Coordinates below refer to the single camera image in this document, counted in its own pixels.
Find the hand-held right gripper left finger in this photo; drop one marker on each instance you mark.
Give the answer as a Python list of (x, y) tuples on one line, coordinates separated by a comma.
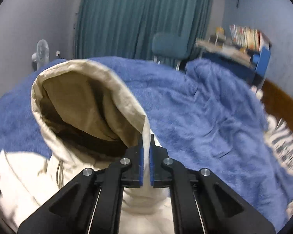
[(141, 160)]

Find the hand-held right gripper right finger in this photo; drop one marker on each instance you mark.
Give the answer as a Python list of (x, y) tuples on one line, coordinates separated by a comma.
[(151, 162)]

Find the cream hooded jacket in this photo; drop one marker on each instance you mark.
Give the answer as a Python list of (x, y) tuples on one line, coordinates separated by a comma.
[(92, 107)]

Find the blue fleece blanket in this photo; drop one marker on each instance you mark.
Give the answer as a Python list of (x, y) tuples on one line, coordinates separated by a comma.
[(197, 117)]

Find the teal chair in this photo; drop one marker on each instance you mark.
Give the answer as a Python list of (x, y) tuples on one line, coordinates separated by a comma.
[(169, 46)]

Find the striped black and white cloth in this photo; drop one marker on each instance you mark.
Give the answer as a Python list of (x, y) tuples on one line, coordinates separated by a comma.
[(282, 141)]

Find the blue bookshelf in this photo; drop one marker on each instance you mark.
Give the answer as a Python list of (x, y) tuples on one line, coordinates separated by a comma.
[(244, 61)]

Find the teal curtain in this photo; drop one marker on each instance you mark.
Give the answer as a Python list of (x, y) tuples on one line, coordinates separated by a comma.
[(139, 17)]

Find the white electric fan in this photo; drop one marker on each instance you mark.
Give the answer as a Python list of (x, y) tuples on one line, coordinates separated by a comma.
[(40, 52)]

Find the row of colourful books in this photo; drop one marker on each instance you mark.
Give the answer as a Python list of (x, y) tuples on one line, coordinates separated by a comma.
[(246, 37)]

